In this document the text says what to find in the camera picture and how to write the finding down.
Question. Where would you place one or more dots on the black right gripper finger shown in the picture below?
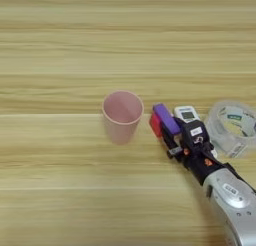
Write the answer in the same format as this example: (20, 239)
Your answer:
(170, 141)
(179, 122)

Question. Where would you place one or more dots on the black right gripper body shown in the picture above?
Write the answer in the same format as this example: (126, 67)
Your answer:
(200, 163)

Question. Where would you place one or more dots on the purple rectangular block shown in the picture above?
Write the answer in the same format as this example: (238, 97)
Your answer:
(168, 119)

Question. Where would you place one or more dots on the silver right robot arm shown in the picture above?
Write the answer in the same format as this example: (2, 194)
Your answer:
(233, 206)

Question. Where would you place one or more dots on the white remote control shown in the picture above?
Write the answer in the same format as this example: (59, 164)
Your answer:
(187, 112)

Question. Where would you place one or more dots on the clear adhesive tape roll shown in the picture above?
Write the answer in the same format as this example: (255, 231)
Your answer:
(215, 128)

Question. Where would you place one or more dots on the pink plastic cup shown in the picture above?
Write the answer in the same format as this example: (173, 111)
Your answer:
(121, 131)

